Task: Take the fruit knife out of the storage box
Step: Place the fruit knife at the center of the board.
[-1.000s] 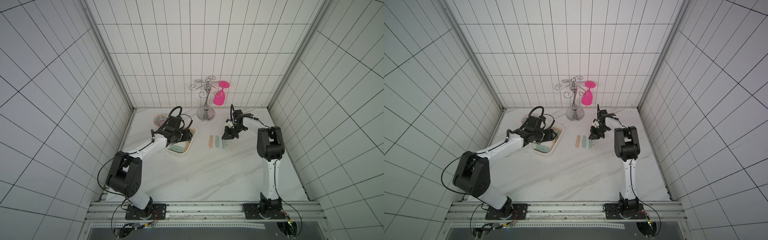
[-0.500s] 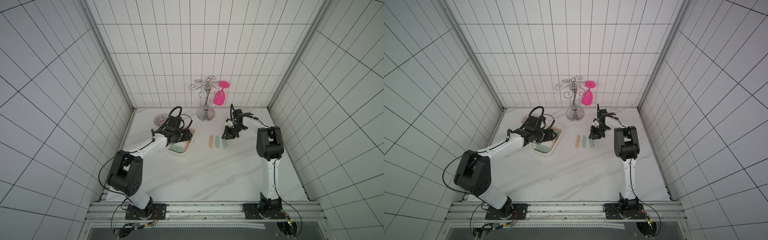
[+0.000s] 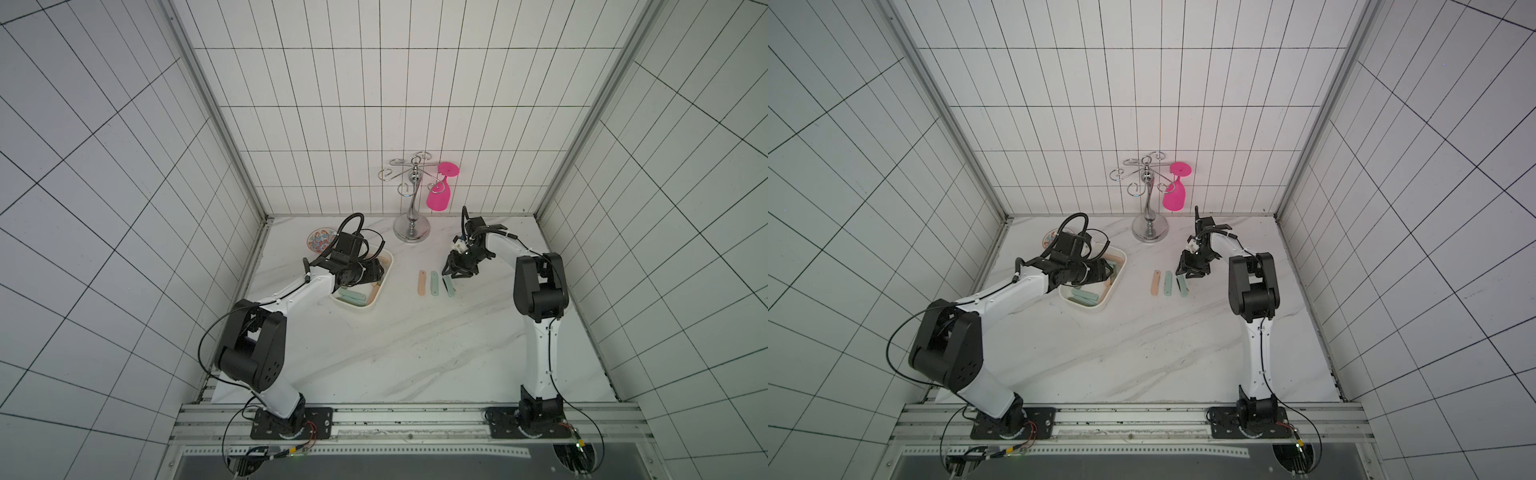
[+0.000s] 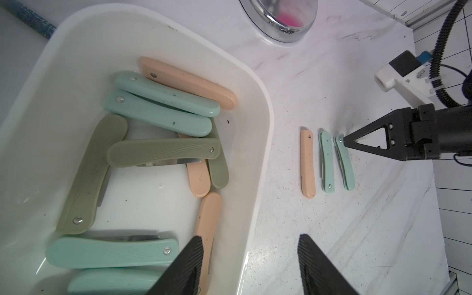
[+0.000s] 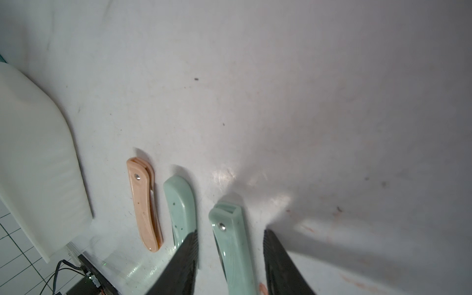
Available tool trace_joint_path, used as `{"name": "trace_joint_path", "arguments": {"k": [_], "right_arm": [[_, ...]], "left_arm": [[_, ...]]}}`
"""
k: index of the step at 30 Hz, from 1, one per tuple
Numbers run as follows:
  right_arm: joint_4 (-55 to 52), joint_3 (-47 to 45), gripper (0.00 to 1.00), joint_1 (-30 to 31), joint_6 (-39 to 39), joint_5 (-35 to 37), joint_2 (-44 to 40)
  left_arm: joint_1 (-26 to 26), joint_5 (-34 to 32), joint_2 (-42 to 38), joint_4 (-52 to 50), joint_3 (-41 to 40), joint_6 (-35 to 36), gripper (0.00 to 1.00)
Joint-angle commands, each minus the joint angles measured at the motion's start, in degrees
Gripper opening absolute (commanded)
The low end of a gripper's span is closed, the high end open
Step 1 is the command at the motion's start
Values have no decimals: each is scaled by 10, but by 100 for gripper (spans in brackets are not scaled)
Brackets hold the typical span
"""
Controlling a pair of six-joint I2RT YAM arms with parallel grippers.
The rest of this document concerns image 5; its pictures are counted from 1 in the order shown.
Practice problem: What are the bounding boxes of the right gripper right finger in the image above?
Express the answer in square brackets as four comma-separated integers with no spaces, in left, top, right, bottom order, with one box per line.
[263,229,316,295]

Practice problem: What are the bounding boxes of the mint folding fruit knife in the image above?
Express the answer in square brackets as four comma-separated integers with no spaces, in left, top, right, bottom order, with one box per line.
[208,202,258,295]
[163,175,197,249]

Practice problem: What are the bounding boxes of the peach folding fruit knife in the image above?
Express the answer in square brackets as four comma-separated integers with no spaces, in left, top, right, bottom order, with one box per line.
[126,157,163,253]

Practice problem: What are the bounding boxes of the white plastic storage box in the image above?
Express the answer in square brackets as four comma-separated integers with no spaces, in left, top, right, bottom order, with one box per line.
[1,63,92,262]

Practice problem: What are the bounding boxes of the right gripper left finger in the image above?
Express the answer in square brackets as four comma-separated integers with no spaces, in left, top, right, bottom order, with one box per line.
[147,230,199,295]

